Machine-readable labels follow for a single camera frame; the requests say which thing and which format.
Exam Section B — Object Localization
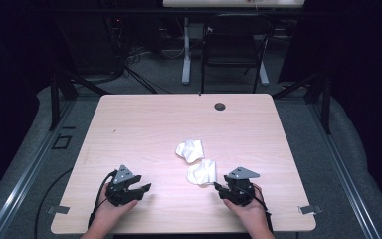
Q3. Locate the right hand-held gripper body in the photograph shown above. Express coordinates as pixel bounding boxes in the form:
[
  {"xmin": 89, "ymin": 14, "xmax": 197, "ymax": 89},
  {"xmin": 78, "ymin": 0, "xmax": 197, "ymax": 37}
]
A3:
[{"xmin": 223, "ymin": 166, "xmax": 261, "ymax": 207}]

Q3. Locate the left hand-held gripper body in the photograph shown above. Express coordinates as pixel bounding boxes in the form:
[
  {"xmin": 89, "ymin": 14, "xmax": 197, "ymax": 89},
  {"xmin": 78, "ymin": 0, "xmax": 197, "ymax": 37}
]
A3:
[{"xmin": 104, "ymin": 164, "xmax": 143, "ymax": 207}]

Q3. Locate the white ankle sock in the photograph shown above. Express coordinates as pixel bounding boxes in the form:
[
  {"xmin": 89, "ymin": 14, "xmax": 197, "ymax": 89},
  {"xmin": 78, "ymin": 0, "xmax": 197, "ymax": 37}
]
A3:
[
  {"xmin": 185, "ymin": 158, "xmax": 218, "ymax": 188},
  {"xmin": 175, "ymin": 139, "xmax": 206, "ymax": 164}
]

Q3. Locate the person's left hand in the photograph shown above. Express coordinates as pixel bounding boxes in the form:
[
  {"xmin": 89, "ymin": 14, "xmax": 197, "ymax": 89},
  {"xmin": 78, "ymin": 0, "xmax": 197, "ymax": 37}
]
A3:
[{"xmin": 91, "ymin": 184, "xmax": 139, "ymax": 232}]

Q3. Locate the person's right hand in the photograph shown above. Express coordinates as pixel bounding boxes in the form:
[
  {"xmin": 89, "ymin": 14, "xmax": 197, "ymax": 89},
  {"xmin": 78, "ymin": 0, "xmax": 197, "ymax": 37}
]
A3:
[{"xmin": 223, "ymin": 183, "xmax": 271, "ymax": 234}]

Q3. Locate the white desk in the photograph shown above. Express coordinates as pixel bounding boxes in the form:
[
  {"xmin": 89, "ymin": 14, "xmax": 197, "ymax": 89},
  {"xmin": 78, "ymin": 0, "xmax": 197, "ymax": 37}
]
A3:
[{"xmin": 162, "ymin": 0, "xmax": 307, "ymax": 87}]

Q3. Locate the black folding chair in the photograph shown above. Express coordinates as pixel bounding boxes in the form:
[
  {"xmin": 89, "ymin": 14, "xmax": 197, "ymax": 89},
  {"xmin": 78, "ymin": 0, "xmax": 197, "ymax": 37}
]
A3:
[{"xmin": 199, "ymin": 13, "xmax": 277, "ymax": 95}]

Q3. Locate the dark equipment rack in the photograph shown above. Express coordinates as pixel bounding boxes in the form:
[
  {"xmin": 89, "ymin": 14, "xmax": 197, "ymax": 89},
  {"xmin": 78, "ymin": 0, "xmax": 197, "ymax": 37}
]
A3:
[{"xmin": 103, "ymin": 14, "xmax": 128, "ymax": 76}]

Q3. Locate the black curtain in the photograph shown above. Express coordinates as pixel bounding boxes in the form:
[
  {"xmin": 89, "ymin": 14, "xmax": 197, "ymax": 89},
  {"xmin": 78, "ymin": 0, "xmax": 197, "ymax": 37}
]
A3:
[
  {"xmin": 277, "ymin": 0, "xmax": 382, "ymax": 213},
  {"xmin": 0, "ymin": 0, "xmax": 59, "ymax": 207}
]

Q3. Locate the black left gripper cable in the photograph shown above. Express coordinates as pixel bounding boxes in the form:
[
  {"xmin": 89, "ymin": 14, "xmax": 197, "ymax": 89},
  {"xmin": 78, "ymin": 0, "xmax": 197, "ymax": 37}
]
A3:
[{"xmin": 88, "ymin": 169, "xmax": 119, "ymax": 230}]

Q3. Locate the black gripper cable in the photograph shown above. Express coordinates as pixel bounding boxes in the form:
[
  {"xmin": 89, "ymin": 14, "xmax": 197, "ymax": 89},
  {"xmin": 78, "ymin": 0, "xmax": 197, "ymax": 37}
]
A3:
[
  {"xmin": 242, "ymin": 183, "xmax": 275, "ymax": 233},
  {"xmin": 88, "ymin": 169, "xmax": 119, "ymax": 230}
]

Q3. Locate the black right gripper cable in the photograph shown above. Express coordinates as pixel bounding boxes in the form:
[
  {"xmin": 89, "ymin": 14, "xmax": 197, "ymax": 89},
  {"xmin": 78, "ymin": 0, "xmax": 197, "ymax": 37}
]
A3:
[{"xmin": 242, "ymin": 183, "xmax": 275, "ymax": 233}]

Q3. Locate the grey metal table bracket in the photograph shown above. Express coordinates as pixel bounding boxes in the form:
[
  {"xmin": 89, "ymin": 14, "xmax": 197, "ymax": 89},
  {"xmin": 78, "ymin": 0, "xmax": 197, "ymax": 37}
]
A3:
[
  {"xmin": 297, "ymin": 204, "xmax": 324, "ymax": 215},
  {"xmin": 45, "ymin": 205, "xmax": 71, "ymax": 216}
]

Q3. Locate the black floor cable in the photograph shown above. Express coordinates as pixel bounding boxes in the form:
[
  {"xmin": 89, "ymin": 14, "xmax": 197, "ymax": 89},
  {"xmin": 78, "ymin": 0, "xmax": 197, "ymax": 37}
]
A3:
[{"xmin": 33, "ymin": 167, "xmax": 75, "ymax": 239}]

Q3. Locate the aluminium floor rail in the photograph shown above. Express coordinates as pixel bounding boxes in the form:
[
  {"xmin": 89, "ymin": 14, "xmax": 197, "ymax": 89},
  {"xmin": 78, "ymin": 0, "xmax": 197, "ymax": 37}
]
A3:
[
  {"xmin": 307, "ymin": 99, "xmax": 382, "ymax": 239},
  {"xmin": 0, "ymin": 99, "xmax": 77, "ymax": 239}
]

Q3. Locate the black frame stand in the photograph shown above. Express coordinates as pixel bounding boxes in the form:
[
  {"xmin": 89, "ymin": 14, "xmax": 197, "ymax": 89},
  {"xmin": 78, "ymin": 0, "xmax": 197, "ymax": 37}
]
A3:
[
  {"xmin": 272, "ymin": 70, "xmax": 332, "ymax": 135},
  {"xmin": 48, "ymin": 70, "xmax": 111, "ymax": 131}
]

